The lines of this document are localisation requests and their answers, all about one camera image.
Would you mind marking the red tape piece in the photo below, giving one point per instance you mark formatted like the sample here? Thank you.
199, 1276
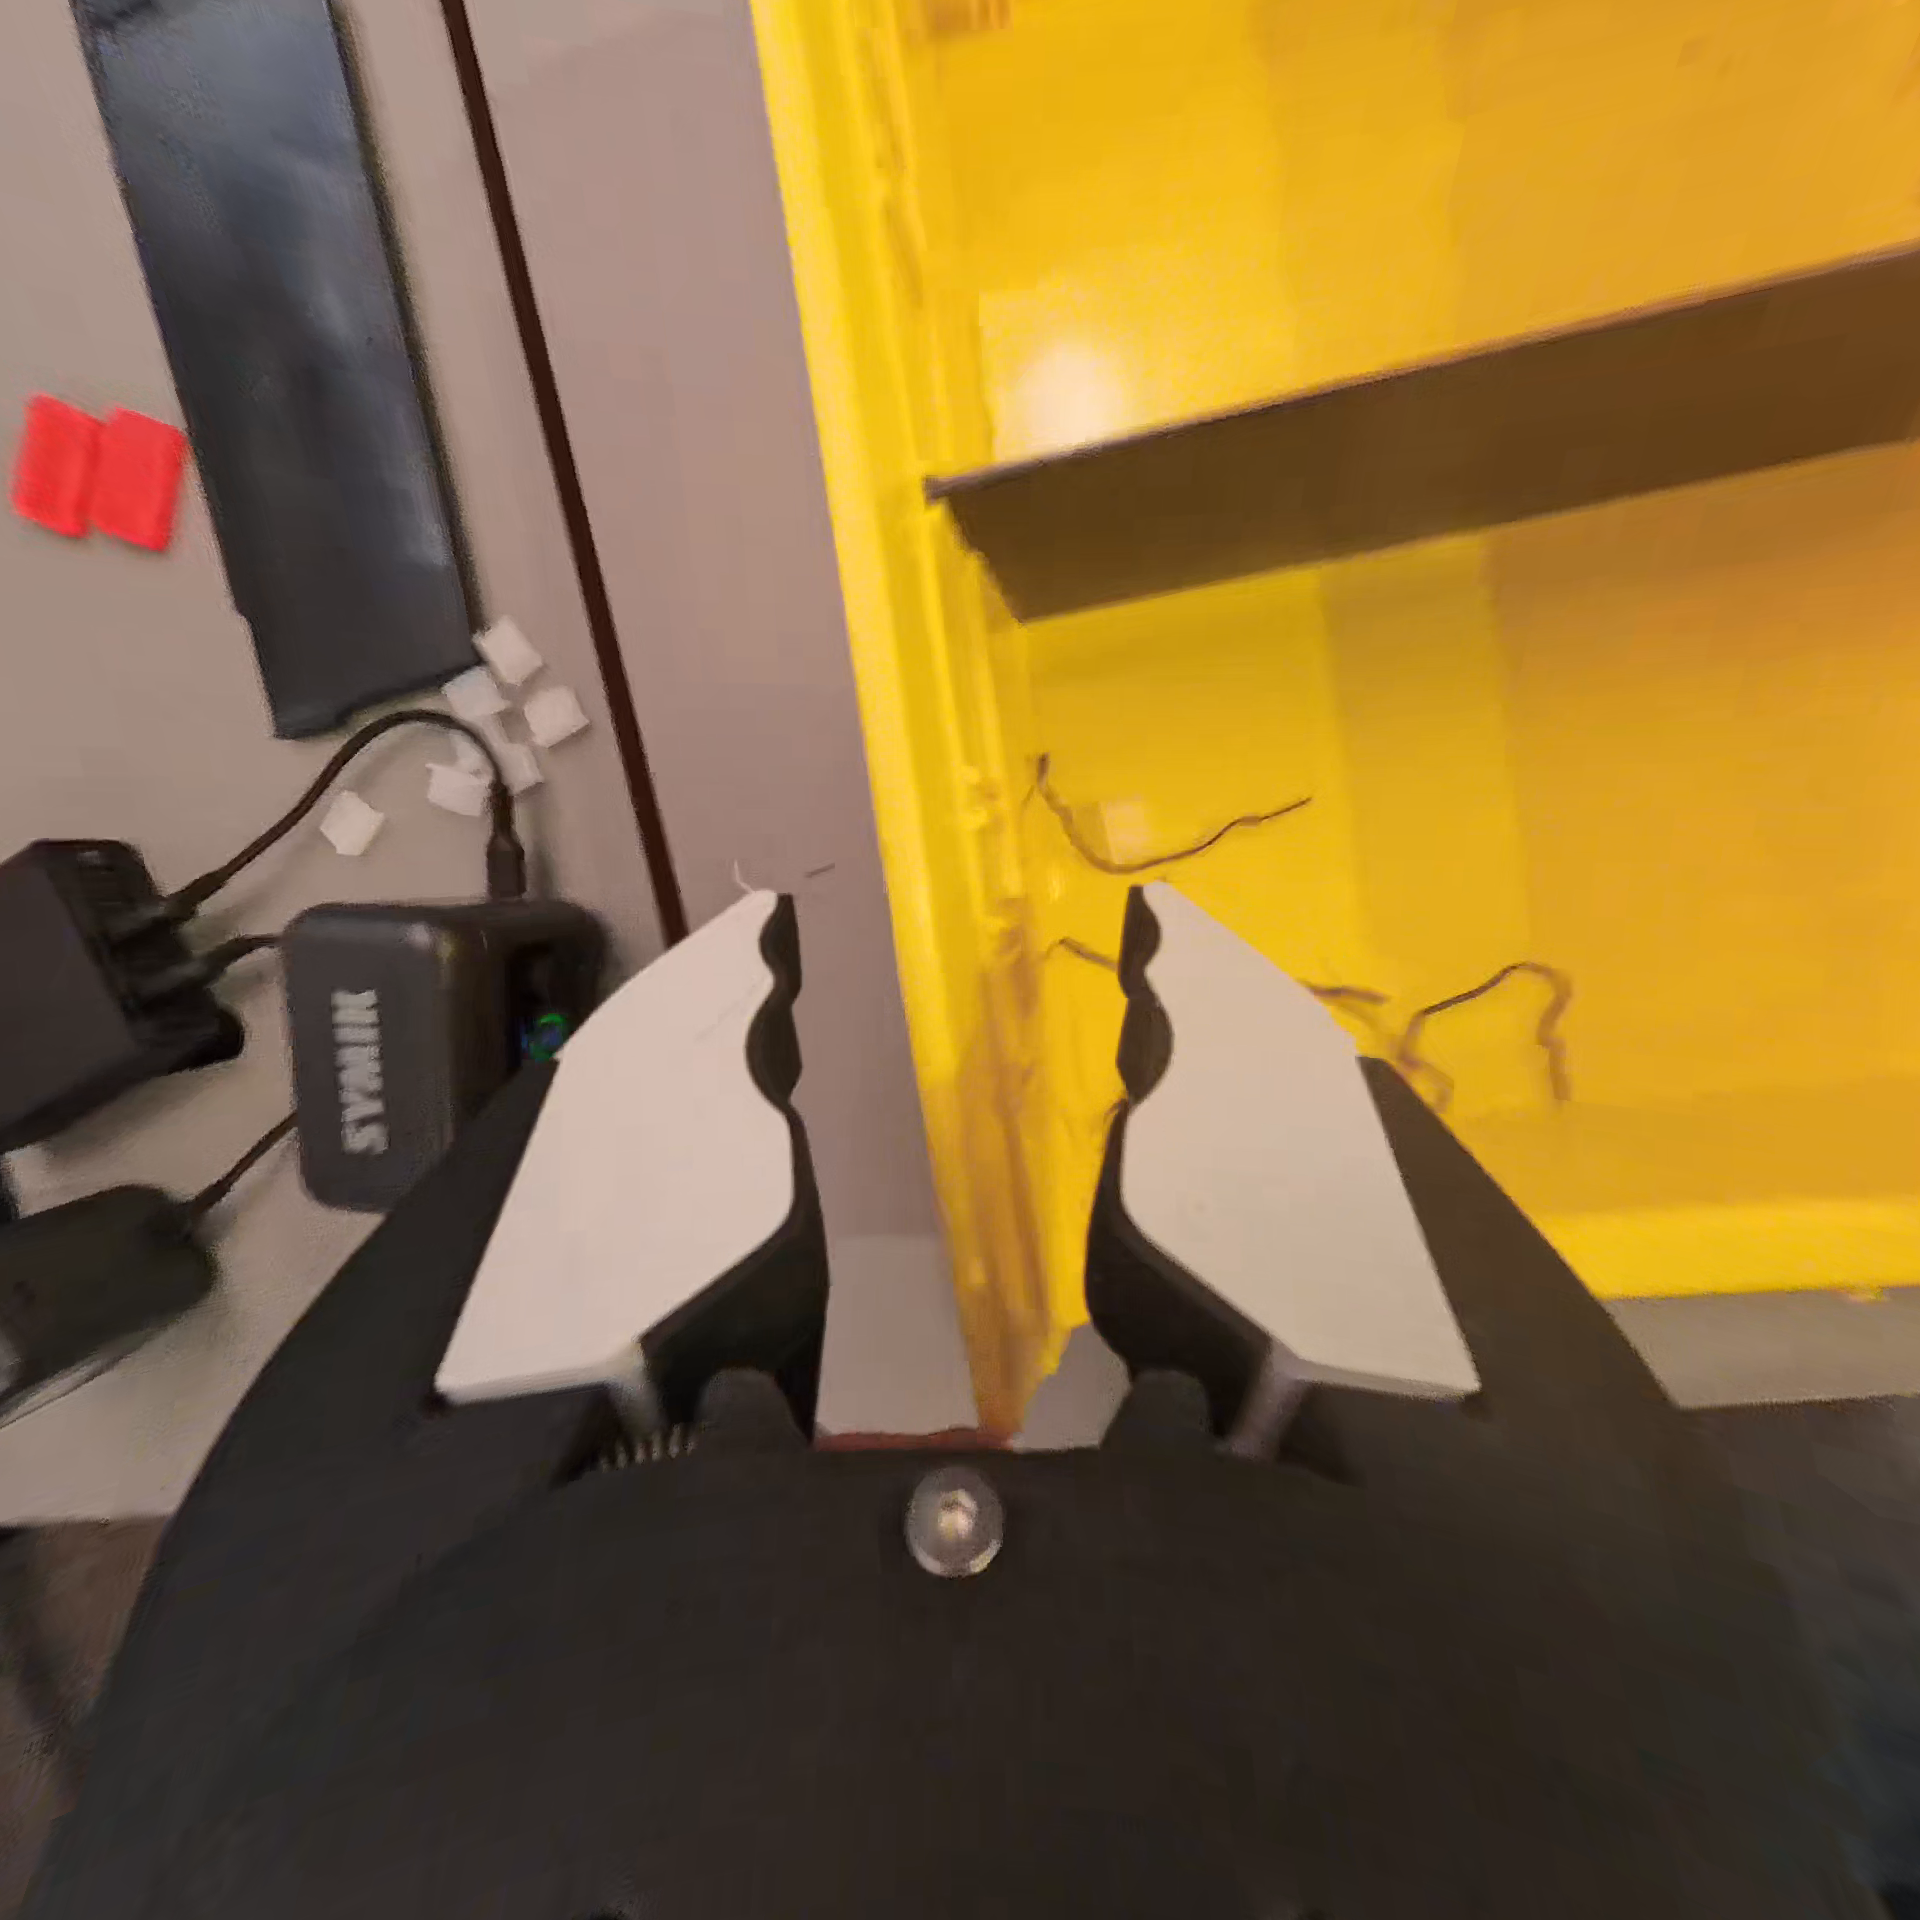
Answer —
100, 473

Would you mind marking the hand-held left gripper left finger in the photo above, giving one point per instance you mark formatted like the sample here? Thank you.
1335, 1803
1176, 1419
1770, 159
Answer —
646, 1185

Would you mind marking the pile of black twist ties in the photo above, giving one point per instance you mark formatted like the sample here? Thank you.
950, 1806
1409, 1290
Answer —
1546, 1018

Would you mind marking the yellow plastic bin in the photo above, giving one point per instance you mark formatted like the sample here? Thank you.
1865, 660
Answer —
1500, 900

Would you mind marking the black power adapter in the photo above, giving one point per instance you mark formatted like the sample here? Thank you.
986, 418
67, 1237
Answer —
82, 976

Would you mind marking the scattered white plastic clips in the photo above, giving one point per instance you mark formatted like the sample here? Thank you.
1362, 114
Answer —
506, 649

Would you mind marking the black bin divider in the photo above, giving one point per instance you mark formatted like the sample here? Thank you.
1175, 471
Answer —
1425, 448

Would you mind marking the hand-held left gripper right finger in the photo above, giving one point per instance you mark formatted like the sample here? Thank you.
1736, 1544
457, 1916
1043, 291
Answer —
1291, 1200

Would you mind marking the black printed charger box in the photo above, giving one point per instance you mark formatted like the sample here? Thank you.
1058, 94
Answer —
360, 1050

